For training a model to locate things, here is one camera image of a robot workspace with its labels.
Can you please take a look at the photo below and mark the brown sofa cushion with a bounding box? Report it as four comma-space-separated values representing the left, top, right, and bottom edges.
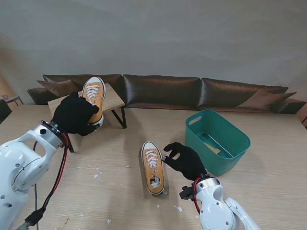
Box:
237, 89, 297, 110
37, 80, 81, 98

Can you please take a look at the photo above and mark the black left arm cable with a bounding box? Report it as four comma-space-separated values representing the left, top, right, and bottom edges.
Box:
16, 183, 47, 230

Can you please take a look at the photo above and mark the red left arm cable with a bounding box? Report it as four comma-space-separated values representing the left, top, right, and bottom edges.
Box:
42, 131, 71, 211

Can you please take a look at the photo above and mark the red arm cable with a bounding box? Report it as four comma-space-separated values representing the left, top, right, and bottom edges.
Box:
193, 178, 202, 214
42, 131, 71, 211

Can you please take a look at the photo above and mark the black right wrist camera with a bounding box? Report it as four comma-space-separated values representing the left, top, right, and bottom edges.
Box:
179, 185, 195, 200

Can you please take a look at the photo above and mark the wooden shoe brush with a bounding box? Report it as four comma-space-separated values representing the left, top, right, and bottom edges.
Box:
203, 141, 223, 154

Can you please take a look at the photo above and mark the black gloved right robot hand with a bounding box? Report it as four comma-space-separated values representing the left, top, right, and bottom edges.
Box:
162, 141, 208, 182

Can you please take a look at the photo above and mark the dark brown leather sofa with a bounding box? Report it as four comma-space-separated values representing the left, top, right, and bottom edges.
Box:
27, 74, 307, 115

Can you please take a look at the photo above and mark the green plastic basket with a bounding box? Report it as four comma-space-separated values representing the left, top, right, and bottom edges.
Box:
184, 109, 251, 176

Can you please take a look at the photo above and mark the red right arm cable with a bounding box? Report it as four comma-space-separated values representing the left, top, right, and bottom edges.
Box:
193, 178, 202, 214

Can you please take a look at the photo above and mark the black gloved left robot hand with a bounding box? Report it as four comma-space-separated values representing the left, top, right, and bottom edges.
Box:
51, 92, 100, 137

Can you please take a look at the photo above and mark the yellow canvas sneaker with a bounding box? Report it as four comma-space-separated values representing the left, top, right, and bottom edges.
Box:
81, 76, 106, 127
141, 141, 165, 196

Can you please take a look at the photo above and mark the small wooden side table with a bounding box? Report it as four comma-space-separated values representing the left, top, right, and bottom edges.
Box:
0, 94, 24, 106

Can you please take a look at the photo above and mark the small wooden black-legged bench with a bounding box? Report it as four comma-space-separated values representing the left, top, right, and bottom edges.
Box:
47, 83, 127, 153

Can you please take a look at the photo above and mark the light wooden cabinet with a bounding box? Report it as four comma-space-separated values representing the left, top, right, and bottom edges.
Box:
295, 103, 307, 130

